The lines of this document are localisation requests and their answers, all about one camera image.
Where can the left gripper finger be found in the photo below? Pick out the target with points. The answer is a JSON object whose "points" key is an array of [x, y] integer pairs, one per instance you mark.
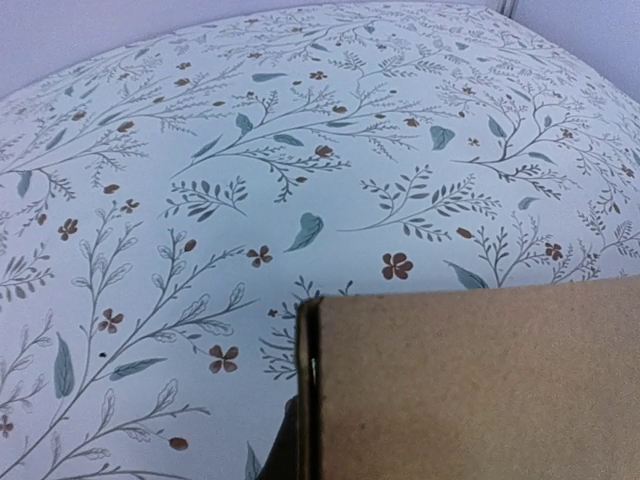
{"points": [[281, 463]]}

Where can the brown cardboard box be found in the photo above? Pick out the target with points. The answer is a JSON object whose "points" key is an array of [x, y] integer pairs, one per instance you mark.
{"points": [[537, 382]]}

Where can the floral patterned table mat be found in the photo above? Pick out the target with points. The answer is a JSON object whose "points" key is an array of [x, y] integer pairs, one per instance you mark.
{"points": [[167, 205]]}

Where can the right aluminium corner post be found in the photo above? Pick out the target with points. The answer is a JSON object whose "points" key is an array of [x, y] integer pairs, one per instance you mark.
{"points": [[507, 7]]}

